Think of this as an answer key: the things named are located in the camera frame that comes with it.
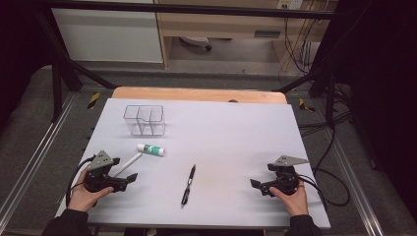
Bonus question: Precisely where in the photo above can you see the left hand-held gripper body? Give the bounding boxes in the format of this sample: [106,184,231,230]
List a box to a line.
[83,149,121,194]

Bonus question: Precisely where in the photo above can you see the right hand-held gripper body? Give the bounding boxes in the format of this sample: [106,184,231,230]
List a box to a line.
[268,154,310,197]

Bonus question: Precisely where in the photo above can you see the white pen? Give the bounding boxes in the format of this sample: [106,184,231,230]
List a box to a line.
[111,151,145,178]

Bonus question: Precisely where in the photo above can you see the black pen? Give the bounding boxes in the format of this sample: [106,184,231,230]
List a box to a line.
[180,163,197,208]

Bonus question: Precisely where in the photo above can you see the clear plastic organizer box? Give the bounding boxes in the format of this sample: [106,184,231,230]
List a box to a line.
[123,104,166,138]

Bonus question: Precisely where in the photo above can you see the person's right hand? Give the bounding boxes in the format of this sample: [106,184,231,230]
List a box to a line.
[268,180,310,217]

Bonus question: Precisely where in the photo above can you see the person's left hand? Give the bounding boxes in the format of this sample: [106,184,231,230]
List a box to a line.
[67,167,115,213]

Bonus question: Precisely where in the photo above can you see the white table sheet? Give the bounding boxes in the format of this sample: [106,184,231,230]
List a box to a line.
[54,97,331,230]

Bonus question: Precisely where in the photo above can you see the black metal stand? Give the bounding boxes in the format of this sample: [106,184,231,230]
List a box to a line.
[274,63,339,130]
[31,9,118,123]

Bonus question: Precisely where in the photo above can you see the wooden table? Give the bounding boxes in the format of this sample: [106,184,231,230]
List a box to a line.
[110,86,289,105]

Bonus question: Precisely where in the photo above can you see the white cabinet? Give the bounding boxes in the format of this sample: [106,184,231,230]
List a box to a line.
[50,7,164,64]

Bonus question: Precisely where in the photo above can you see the chair base with castor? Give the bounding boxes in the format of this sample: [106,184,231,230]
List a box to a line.
[179,35,213,53]

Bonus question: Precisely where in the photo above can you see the light wooden desk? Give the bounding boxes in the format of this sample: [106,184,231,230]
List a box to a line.
[153,0,339,70]

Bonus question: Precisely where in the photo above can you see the left hand-held gripper cable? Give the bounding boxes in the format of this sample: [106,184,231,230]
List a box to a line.
[65,156,96,208]

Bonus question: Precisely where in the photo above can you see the hand-held gripper cable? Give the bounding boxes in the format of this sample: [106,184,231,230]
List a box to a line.
[65,156,96,208]
[296,167,351,211]

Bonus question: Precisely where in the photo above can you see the right hand-held gripper cable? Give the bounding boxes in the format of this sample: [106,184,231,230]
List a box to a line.
[296,167,351,211]

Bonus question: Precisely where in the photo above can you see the aluminium floor rail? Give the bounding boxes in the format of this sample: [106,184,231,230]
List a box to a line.
[328,137,386,236]
[0,92,79,224]

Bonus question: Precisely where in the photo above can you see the black floor cables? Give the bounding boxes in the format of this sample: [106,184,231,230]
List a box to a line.
[297,83,354,141]

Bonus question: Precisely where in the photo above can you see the hanging cable bundle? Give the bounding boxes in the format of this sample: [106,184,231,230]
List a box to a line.
[282,15,317,76]

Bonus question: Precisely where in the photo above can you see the white wall socket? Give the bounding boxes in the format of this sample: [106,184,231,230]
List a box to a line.
[276,0,305,11]

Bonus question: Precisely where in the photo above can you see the black horizontal frame bar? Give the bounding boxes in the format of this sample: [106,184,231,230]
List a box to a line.
[41,0,342,21]

